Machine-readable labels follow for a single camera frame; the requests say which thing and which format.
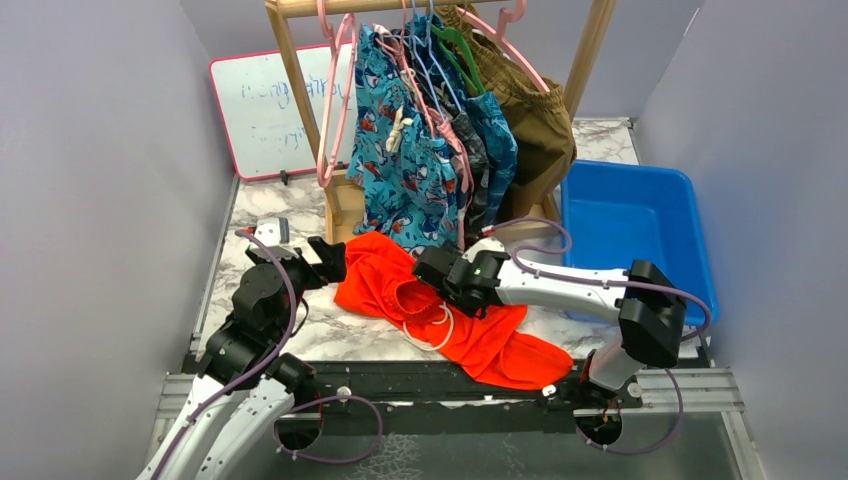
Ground pink plastic hanger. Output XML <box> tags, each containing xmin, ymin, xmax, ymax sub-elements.
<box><xmin>316</xmin><ymin>0</ymin><xmax>358</xmax><ymax>187</ymax></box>

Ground black metal base rail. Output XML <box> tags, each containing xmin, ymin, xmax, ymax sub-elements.
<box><xmin>155</xmin><ymin>357</ymin><xmax>747</xmax><ymax>439</ymax></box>

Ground light blue shark shorts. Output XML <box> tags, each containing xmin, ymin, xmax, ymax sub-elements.
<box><xmin>345</xmin><ymin>25</ymin><xmax>460</xmax><ymax>256</ymax></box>

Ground blue plastic bin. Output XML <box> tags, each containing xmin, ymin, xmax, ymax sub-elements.
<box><xmin>561</xmin><ymin>160</ymin><xmax>721</xmax><ymax>322</ymax></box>

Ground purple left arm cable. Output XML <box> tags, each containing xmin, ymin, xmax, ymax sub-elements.
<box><xmin>148</xmin><ymin>228</ymin><xmax>384</xmax><ymax>478</ymax></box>

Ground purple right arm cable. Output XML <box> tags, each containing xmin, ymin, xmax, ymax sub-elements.
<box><xmin>482</xmin><ymin>216</ymin><xmax>713</xmax><ymax>458</ymax></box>

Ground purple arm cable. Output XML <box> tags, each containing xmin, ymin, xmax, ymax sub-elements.
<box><xmin>482</xmin><ymin>216</ymin><xmax>713</xmax><ymax>458</ymax></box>
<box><xmin>148</xmin><ymin>228</ymin><xmax>384</xmax><ymax>478</ymax></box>

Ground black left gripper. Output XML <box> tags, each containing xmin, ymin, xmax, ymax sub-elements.
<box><xmin>249</xmin><ymin>236</ymin><xmax>346</xmax><ymax>339</ymax></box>

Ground wooden clothes rack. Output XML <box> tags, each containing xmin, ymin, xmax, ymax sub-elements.
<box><xmin>265</xmin><ymin>1</ymin><xmax>618</xmax><ymax>243</ymax></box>

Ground dark blue patterned shorts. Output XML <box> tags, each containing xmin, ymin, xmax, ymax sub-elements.
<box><xmin>405</xmin><ymin>21</ymin><xmax>517</xmax><ymax>228</ymax></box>

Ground light blue hanger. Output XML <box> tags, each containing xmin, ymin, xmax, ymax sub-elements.
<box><xmin>408</xmin><ymin>1</ymin><xmax>467</xmax><ymax>118</ymax></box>

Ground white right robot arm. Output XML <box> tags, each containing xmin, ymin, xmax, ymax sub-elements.
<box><xmin>412</xmin><ymin>237</ymin><xmax>687</xmax><ymax>407</ymax></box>

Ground pink hanger under khaki shorts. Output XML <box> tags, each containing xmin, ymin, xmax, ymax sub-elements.
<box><xmin>457</xmin><ymin>0</ymin><xmax>550</xmax><ymax>93</ymax></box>

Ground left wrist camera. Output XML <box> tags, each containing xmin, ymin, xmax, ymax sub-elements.
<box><xmin>248</xmin><ymin>216</ymin><xmax>293</xmax><ymax>259</ymax></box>

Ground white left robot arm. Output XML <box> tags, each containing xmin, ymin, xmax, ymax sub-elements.
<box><xmin>139</xmin><ymin>231</ymin><xmax>346</xmax><ymax>479</ymax></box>

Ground green hanger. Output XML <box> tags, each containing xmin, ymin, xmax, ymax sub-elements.
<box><xmin>431</xmin><ymin>25</ymin><xmax>487</xmax><ymax>96</ymax></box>

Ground orange mesh shorts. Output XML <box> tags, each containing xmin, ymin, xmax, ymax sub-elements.
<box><xmin>334</xmin><ymin>232</ymin><xmax>574</xmax><ymax>391</ymax></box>

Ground khaki brown shorts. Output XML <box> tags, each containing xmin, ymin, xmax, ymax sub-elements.
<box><xmin>436</xmin><ymin>6</ymin><xmax>577</xmax><ymax>220</ymax></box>

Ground pink framed whiteboard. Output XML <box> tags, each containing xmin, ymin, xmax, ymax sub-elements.
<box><xmin>209</xmin><ymin>45</ymin><xmax>348</xmax><ymax>181</ymax></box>

